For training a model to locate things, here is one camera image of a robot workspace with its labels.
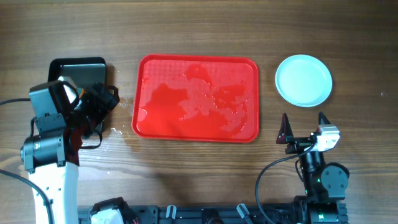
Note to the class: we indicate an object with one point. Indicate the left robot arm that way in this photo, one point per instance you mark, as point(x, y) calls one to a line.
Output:
point(51, 157)

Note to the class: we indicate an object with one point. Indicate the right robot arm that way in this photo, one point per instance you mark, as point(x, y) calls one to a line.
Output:
point(324, 183)

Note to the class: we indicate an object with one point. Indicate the black rectangular tray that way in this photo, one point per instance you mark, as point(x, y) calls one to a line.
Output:
point(83, 71)

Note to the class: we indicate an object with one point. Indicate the red plastic serving tray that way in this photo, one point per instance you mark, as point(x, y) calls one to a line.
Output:
point(197, 98)

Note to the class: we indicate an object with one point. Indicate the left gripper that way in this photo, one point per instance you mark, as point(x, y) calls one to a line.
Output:
point(101, 99)

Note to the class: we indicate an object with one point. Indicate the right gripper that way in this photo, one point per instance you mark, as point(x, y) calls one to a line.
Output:
point(302, 145)

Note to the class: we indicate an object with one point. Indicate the orange green scrub sponge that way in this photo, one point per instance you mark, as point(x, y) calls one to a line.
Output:
point(80, 91)

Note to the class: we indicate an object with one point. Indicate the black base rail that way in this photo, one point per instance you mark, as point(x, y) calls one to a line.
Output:
point(211, 214)

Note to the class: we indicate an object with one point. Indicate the light blue plate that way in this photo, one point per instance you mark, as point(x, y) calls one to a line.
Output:
point(303, 81)

